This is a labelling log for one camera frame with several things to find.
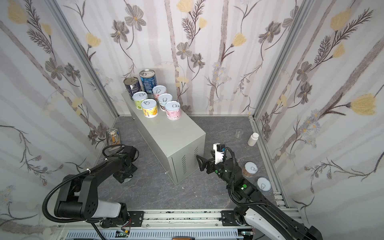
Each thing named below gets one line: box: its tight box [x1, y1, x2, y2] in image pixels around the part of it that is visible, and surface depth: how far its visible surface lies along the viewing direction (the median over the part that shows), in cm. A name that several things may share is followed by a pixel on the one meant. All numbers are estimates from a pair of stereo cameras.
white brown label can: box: [158, 93, 173, 112], surface depth 75 cm
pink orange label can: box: [164, 100, 182, 121], surface depth 71 cm
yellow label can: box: [141, 98, 158, 119], surface depth 73 cm
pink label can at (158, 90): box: [152, 85, 167, 100], surface depth 79 cm
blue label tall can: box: [139, 69, 157, 94], surface depth 80 cm
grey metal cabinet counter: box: [121, 92, 206, 186], surface depth 68 cm
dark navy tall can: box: [123, 76, 142, 100], surface depth 76 cm
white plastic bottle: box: [247, 132, 259, 147], surface depth 100 cm
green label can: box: [132, 91, 148, 110], surface depth 76 cm
